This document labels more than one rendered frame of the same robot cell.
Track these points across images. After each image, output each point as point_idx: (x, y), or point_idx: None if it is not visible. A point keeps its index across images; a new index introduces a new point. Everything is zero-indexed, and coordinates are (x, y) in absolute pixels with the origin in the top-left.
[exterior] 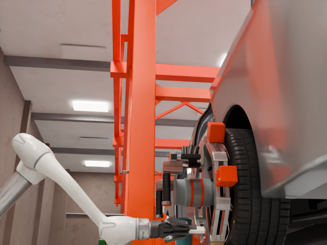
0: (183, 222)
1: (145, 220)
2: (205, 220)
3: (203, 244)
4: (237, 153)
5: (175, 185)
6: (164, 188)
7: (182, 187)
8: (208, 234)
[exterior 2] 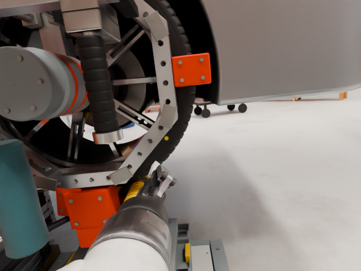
0: (167, 171)
1: (154, 223)
2: (1, 130)
3: (69, 180)
4: (184, 30)
5: (38, 69)
6: (105, 92)
7: (59, 77)
8: (37, 156)
